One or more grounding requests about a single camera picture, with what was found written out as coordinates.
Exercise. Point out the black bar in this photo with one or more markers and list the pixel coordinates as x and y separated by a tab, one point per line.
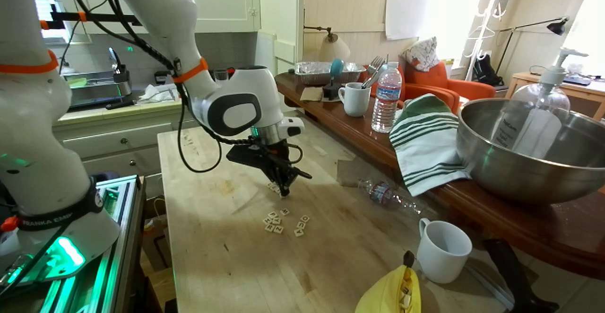
104	18

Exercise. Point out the light wooden desk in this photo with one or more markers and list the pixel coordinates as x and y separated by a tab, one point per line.
581	91

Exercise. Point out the black stand leg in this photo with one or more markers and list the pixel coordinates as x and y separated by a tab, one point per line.
513	275

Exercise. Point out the green sponge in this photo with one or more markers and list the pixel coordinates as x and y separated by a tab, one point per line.
76	82

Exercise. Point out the window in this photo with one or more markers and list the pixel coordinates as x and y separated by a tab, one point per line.
45	5
453	10

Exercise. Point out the white crumpled cloth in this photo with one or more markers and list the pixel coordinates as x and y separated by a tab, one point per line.
158	94

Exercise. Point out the large steel bowl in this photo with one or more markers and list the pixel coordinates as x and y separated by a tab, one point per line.
520	176

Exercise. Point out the black desk lamp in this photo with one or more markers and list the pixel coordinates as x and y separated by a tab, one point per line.
557	26

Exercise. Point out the steel sink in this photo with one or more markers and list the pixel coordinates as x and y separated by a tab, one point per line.
94	91

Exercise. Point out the green striped white towel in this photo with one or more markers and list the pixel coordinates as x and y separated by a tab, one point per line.
425	152

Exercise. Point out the black tap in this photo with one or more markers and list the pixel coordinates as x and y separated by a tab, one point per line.
120	74

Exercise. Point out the crushed clear plastic bottle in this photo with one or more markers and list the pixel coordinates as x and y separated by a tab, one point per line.
380	193

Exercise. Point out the clear pump soap bottle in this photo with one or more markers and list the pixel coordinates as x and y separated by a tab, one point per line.
539	114

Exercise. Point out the bunch of metal forks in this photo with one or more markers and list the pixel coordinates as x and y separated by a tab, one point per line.
374	69

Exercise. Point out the white paper sheet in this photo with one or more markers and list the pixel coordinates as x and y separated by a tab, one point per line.
407	5

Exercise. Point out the patterned white pillow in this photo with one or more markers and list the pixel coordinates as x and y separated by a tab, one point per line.
421	54

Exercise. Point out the wall lamp with shade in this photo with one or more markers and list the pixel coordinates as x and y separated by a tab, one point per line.
334	48

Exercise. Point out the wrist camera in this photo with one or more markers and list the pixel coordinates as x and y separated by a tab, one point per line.
243	155

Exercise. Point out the foil tray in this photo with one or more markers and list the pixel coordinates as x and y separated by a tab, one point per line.
312	73

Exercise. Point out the brown paper napkin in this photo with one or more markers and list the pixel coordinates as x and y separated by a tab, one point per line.
311	94

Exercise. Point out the dark wooden table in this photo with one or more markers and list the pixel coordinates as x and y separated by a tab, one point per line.
520	228

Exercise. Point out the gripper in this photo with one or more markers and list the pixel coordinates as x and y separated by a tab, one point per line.
279	154

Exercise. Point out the cardboard box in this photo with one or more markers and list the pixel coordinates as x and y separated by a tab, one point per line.
158	251

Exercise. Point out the white mug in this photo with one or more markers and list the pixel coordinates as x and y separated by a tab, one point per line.
353	100
442	256

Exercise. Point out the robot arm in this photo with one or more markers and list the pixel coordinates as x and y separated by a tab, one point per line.
160	10

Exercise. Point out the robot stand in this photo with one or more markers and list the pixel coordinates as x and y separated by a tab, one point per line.
119	237

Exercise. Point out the clear water bottle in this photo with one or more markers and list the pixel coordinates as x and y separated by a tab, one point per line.
385	102

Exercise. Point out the teal dish brush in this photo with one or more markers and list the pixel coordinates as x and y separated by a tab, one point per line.
335	69

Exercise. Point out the row of letter tiles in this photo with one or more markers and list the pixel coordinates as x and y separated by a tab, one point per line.
272	187

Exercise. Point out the black bag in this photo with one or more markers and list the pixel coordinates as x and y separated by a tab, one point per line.
486	71

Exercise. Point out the orange armchair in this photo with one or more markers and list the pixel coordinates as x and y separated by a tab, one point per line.
453	88

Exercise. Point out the white coat rack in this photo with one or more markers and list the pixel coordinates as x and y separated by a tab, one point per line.
487	24

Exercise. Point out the white kitchen counter cabinet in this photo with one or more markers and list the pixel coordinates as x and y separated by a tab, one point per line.
118	135

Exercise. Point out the yellow banana-shaped pouch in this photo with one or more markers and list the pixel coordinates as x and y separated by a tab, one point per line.
385	294

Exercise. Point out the white upper cabinet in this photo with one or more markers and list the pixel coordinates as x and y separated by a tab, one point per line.
222	1

